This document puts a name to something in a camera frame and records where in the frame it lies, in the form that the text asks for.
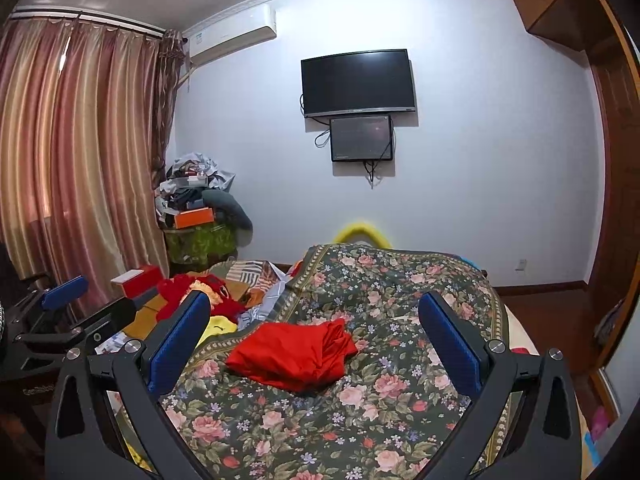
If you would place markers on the dark floral blanket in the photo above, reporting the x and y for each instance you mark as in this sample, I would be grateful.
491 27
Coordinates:
375 410

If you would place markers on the white curtain rail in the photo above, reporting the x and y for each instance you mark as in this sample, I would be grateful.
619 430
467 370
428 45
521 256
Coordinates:
90 16

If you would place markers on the small black wall monitor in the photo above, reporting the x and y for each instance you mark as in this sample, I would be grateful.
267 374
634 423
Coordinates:
360 137

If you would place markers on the grey pillow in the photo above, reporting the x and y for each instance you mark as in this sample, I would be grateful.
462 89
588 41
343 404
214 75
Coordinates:
232 210

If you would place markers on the white air conditioner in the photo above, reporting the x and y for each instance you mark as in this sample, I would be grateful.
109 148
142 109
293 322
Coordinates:
230 35

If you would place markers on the pile of mixed clothes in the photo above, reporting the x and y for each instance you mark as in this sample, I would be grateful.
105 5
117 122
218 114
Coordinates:
190 175

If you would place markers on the pink striped curtain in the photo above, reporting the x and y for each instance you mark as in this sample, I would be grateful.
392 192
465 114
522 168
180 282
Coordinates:
75 135

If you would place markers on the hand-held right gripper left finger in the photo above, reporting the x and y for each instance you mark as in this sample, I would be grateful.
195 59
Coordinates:
177 345

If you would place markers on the brown patterned curtain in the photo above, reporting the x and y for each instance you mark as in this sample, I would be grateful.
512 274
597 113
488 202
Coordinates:
167 100

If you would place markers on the grey bag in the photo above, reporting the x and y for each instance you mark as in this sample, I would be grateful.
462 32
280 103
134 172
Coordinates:
607 322

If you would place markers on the black wall television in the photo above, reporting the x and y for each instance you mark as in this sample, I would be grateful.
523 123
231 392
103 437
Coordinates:
357 82

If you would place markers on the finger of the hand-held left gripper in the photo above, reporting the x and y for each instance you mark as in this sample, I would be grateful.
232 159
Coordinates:
62 292
112 317

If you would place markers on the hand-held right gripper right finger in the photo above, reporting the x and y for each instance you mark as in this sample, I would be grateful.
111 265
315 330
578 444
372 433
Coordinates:
447 345

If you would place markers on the yellow cloth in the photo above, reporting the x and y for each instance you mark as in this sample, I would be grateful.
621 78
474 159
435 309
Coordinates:
140 457

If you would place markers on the yellow garment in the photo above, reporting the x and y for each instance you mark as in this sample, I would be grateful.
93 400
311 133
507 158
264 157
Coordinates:
217 329

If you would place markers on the brown wooden wardrobe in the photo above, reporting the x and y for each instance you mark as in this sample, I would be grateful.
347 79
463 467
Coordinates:
620 160

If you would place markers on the pink shoe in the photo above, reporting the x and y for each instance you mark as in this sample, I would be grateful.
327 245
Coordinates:
599 420

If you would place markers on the red box white lid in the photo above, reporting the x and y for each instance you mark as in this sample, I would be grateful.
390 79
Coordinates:
145 285

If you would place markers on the grey white cloth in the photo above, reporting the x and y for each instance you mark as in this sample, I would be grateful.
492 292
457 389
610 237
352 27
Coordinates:
270 302

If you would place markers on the printed paper sheet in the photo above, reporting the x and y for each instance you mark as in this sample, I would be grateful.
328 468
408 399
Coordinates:
111 342

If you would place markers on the yellow curved object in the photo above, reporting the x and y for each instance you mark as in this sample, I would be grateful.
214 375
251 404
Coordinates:
357 227

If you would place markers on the red fuzzy garment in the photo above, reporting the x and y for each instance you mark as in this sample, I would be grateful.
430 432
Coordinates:
172 290

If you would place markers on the striped patchwork cloth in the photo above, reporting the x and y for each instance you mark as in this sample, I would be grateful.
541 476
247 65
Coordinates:
245 275

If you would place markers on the orange box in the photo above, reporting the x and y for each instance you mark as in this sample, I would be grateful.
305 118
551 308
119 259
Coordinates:
195 217

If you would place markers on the green patterned cloth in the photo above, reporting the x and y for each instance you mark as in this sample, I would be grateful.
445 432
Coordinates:
200 245

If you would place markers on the beige printed blanket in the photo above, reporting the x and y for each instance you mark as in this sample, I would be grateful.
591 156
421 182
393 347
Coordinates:
591 455

